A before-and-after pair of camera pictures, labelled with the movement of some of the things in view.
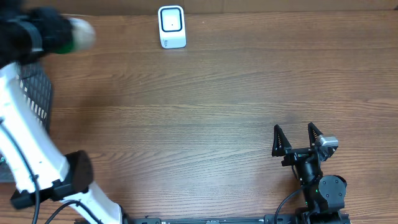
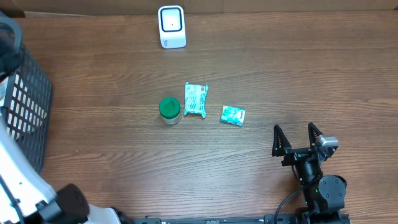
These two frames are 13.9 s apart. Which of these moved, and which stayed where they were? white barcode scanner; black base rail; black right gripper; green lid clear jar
Moved: green lid clear jar
Stayed: black base rail; white barcode scanner; black right gripper
